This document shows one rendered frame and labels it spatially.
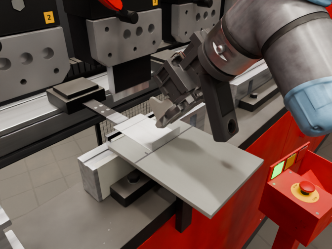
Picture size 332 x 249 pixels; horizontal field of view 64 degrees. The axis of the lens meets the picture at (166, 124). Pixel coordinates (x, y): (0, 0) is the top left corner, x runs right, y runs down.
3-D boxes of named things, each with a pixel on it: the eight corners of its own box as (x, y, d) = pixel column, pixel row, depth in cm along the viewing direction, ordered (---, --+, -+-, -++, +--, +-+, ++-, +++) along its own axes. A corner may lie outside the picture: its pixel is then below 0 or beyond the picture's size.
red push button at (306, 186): (307, 201, 72) (311, 192, 70) (293, 192, 75) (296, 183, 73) (314, 195, 74) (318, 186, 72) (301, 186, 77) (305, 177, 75)
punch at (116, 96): (116, 103, 55) (111, 58, 50) (110, 100, 56) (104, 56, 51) (151, 88, 61) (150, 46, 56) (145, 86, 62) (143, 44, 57)
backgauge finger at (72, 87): (103, 138, 61) (100, 119, 58) (48, 102, 76) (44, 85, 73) (142, 118, 68) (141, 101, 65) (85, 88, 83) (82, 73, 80)
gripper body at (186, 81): (178, 68, 51) (217, 23, 42) (204, 105, 50) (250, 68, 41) (149, 80, 46) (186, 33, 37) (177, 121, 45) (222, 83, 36)
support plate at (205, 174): (210, 219, 42) (211, 215, 41) (107, 148, 57) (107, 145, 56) (263, 163, 53) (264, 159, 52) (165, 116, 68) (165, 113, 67)
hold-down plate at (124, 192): (125, 208, 58) (124, 198, 56) (110, 195, 61) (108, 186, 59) (207, 146, 76) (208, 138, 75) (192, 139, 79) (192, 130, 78)
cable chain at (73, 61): (62, 79, 85) (59, 67, 83) (53, 74, 89) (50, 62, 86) (146, 53, 108) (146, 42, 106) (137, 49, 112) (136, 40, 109)
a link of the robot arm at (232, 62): (272, 52, 37) (243, 67, 32) (249, 70, 41) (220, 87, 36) (241, 10, 38) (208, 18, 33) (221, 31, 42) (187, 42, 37)
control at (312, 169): (305, 247, 73) (327, 202, 64) (257, 209, 84) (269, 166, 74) (341, 212, 83) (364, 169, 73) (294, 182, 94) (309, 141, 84)
